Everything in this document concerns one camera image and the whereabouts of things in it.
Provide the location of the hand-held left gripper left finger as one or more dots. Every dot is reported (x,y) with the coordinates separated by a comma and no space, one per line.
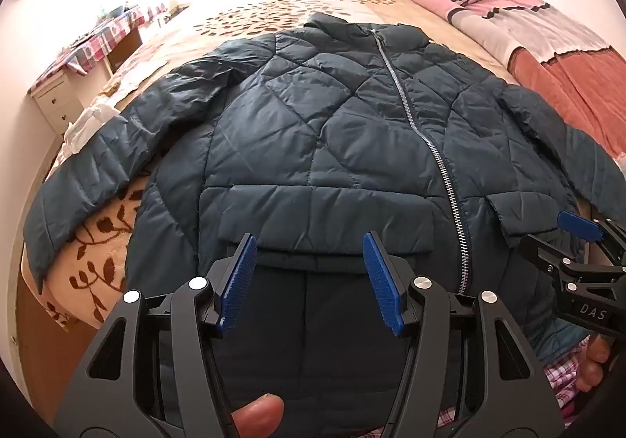
(239,276)

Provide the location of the pink striped blanket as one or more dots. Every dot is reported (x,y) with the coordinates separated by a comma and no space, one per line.
(547,42)

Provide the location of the person's pink plaid pajamas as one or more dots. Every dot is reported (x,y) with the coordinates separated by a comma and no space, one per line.
(562,367)

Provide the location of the person's right hand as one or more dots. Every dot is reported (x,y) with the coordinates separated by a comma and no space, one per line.
(592,364)

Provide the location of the white drawer cabinet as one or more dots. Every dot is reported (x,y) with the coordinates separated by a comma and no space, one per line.
(54,103)

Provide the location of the dark teal quilted jacket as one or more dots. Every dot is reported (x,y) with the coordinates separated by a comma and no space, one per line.
(318,135)

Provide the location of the beige leaf-print bed blanket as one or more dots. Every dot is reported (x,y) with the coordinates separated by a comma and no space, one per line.
(234,3)

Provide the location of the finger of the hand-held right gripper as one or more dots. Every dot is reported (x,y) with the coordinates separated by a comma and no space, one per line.
(543,250)
(579,224)

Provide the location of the white crumpled cloth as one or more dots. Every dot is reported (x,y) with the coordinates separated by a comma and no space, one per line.
(90,122)

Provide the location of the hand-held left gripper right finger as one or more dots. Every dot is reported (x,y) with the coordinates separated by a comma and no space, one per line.
(384,281)

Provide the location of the teal bowl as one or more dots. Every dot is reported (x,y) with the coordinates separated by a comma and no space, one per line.
(116,10)

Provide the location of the person's left hand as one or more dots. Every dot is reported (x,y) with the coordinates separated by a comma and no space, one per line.
(259,416)

